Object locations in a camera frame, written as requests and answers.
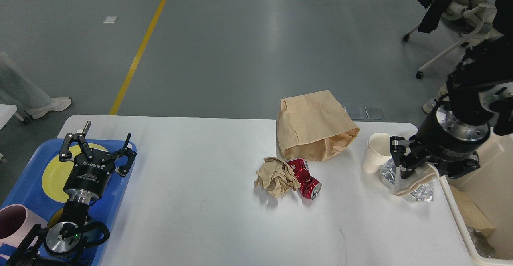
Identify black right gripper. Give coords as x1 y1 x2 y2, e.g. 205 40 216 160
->
390 104 491 179

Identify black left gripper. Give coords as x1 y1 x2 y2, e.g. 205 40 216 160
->
58 121 137 202

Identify yellow plastic plate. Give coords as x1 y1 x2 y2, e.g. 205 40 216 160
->
42 143 109 203

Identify brown paper bag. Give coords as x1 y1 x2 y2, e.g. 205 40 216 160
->
449 185 495 237
277 90 360 161

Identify aluminium foil sheet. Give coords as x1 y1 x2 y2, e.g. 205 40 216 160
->
466 226 495 258

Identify pink ribbed mug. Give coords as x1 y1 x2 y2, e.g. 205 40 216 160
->
0 204 48 266

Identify white paper cup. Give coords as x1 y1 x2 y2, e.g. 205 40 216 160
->
392 163 438 197
361 133 392 173

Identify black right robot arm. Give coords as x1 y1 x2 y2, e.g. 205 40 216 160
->
390 36 513 179

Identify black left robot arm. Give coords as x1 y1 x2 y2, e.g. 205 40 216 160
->
1 121 136 266

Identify crushed clear plastic bottle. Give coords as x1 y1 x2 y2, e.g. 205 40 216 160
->
379 159 438 202

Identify white paper cup upright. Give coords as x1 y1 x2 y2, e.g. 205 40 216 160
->
361 133 392 173

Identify beige plastic bin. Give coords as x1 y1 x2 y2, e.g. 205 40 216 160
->
440 133 513 266

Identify passer-by white shoe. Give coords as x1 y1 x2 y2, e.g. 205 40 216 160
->
0 52 73 121

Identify clear floor plate right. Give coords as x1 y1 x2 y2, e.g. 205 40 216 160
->
364 106 385 120

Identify clear floor plate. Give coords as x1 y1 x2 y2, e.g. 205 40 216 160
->
344 107 365 121
364 106 385 120

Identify blue plastic tray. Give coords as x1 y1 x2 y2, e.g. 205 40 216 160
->
1 139 133 266

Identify white cart leg with caster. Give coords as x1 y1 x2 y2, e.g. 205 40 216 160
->
0 95 32 125

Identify clear floor plate left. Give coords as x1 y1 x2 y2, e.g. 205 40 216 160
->
344 107 365 121

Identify small white side table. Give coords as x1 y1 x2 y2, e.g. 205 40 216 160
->
0 104 18 130

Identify crushed red soda can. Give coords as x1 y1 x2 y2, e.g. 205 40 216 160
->
286 158 322 200

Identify crumpled brown paper ball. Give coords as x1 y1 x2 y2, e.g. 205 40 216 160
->
254 157 301 199

